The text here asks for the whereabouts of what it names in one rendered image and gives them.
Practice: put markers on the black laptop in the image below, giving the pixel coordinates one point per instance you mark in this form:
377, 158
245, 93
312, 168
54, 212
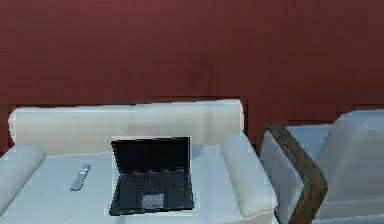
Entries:
151, 173

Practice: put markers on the white sofa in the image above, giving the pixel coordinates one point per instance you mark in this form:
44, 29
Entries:
50, 200

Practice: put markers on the white armchair with wooden arms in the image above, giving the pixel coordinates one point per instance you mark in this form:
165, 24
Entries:
353, 160

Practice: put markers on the grey remote control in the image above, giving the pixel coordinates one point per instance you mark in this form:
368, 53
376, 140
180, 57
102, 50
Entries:
79, 177

